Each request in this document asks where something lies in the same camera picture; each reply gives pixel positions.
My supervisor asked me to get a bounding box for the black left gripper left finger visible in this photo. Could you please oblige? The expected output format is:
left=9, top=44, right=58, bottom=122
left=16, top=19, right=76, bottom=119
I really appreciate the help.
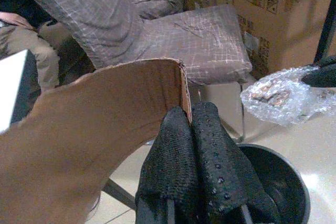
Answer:
left=134, top=105, right=208, bottom=224

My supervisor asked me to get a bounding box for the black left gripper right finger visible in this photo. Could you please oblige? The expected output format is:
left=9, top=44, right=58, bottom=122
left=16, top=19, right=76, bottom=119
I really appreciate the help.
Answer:
left=191, top=101, right=282, bottom=224

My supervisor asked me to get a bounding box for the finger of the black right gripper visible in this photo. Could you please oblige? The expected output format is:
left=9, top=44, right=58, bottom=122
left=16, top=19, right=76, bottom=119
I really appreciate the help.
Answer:
left=318, top=55, right=336, bottom=67
left=301, top=63, right=336, bottom=88

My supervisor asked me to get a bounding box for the clear bubble wrap piece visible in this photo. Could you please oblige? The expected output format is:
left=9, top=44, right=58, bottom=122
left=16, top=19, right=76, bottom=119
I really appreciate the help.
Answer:
left=240, top=66, right=336, bottom=126

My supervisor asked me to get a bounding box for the torn brown cardboard piece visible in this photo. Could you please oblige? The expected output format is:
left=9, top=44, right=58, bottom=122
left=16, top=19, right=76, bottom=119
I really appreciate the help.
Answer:
left=0, top=58, right=194, bottom=224

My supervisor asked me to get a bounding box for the round black rubbish bin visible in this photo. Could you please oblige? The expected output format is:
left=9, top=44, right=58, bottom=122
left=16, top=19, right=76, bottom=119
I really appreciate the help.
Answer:
left=236, top=143, right=312, bottom=224

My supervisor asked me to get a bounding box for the black metal pole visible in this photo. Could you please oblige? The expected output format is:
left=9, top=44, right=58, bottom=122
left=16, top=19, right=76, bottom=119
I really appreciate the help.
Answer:
left=313, top=0, right=336, bottom=64

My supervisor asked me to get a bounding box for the beige box under pillow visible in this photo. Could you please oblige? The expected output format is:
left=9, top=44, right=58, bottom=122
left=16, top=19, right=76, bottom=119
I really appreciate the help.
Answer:
left=188, top=81, right=246, bottom=141

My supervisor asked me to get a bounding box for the grey metal floor strut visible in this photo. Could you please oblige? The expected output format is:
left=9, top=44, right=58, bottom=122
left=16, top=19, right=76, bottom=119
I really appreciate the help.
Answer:
left=102, top=178, right=138, bottom=211

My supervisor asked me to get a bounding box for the large printed cardboard box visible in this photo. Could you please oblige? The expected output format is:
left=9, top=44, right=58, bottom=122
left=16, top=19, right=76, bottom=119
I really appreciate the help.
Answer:
left=232, top=0, right=336, bottom=81

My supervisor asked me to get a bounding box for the white and black box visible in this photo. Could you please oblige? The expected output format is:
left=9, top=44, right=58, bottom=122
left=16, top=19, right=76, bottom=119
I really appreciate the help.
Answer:
left=0, top=49, right=40, bottom=135

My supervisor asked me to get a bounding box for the person in khaki trousers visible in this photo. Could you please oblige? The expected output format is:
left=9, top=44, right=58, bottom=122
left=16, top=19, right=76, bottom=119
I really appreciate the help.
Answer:
left=0, top=10, right=69, bottom=91

